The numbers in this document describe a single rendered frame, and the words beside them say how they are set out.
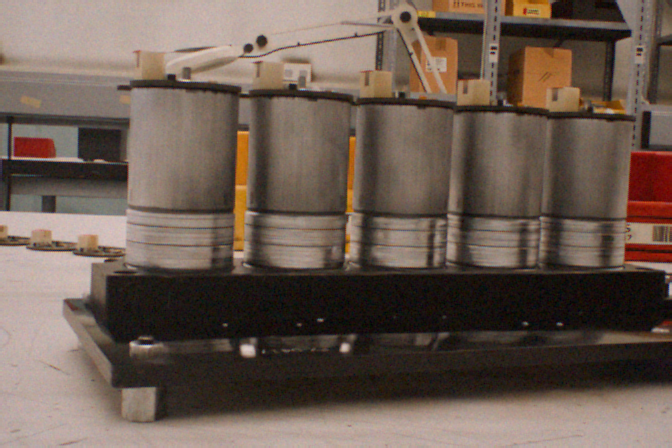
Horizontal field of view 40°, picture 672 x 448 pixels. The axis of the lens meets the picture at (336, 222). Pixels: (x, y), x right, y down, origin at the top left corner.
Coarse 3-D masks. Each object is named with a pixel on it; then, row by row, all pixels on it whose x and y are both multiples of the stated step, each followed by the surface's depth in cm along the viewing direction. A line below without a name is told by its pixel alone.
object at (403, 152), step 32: (384, 128) 22; (416, 128) 22; (448, 128) 23; (384, 160) 22; (416, 160) 22; (448, 160) 23; (384, 192) 22; (416, 192) 22; (448, 192) 23; (352, 224) 23; (384, 224) 22; (416, 224) 22; (448, 224) 23; (352, 256) 23; (384, 256) 22; (416, 256) 22
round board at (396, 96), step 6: (396, 96) 22; (402, 96) 22; (360, 102) 23; (366, 102) 22; (372, 102) 22; (378, 102) 22; (384, 102) 22; (390, 102) 22; (396, 102) 22; (402, 102) 22; (408, 102) 22; (414, 102) 22; (420, 102) 22; (426, 102) 22; (432, 102) 22; (438, 102) 22; (444, 102) 22; (450, 102) 22
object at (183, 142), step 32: (160, 96) 20; (192, 96) 20; (224, 96) 20; (160, 128) 20; (192, 128) 20; (224, 128) 20; (160, 160) 20; (192, 160) 20; (224, 160) 20; (128, 192) 21; (160, 192) 20; (192, 192) 20; (224, 192) 20; (128, 224) 21; (160, 224) 20; (192, 224) 20; (224, 224) 21; (128, 256) 21; (160, 256) 20; (192, 256) 20; (224, 256) 21
